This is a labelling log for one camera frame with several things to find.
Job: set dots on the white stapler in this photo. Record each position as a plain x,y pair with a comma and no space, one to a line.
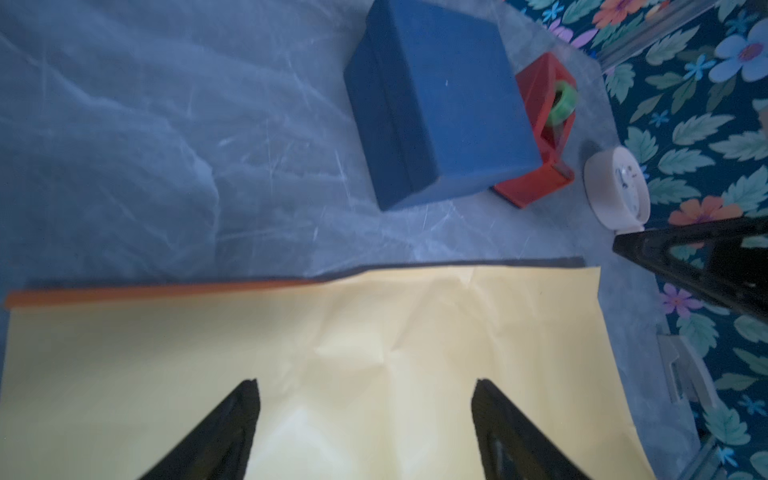
686,374

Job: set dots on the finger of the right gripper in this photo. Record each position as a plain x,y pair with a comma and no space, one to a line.
734,270

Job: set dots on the blue gift box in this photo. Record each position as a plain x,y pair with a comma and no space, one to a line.
436,104

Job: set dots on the pink round alarm clock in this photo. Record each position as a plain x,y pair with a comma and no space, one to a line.
617,191

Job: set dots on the yellow orange wrapping paper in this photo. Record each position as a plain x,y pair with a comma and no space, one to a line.
368,377

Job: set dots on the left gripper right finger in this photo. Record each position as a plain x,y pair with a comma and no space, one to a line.
510,445

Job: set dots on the red tape dispenser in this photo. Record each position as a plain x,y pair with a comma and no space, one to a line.
550,95

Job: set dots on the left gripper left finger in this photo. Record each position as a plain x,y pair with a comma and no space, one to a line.
219,446

